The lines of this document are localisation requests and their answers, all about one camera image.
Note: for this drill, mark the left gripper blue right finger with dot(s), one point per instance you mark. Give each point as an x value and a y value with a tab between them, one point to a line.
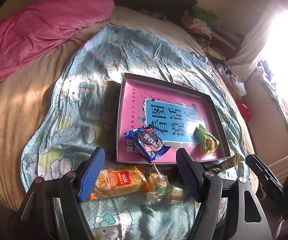
192	177

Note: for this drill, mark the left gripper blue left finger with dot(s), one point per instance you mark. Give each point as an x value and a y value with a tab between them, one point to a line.
89	173

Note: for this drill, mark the orange bread packet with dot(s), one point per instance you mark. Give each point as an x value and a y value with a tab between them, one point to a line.
119	182

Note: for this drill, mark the green pastry packet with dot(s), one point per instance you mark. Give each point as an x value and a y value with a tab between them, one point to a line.
206	141

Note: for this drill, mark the clear green-label pastry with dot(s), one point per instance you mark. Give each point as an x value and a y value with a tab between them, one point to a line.
157	184

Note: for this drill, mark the blue Oreo cookie packet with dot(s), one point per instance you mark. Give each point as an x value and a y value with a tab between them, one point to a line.
148	142

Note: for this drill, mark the clear small cake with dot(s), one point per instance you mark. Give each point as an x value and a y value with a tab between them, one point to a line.
174	195

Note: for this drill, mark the dark cardboard box tray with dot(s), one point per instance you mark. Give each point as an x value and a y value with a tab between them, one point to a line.
169	119

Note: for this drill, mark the yellow cow print snack bar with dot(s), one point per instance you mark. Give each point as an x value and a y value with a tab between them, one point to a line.
225	165

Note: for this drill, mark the Hello Kitty patterned blanket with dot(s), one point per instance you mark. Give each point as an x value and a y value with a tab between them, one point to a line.
83	116

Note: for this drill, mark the pink and blue book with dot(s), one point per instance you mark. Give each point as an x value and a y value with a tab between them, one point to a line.
166	124

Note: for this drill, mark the red plastic bag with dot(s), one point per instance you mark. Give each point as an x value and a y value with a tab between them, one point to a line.
244	111

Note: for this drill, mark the white plastic bag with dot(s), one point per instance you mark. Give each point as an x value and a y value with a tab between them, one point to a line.
234	85

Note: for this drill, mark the tan bed sheet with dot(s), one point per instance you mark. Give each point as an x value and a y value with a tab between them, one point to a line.
25	96

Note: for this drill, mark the white curtain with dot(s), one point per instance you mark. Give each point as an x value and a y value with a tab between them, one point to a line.
246	60

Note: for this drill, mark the pile of clothes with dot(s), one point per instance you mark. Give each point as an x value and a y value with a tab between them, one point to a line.
216	41

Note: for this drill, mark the pink quilt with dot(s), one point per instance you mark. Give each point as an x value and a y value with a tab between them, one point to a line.
42	25

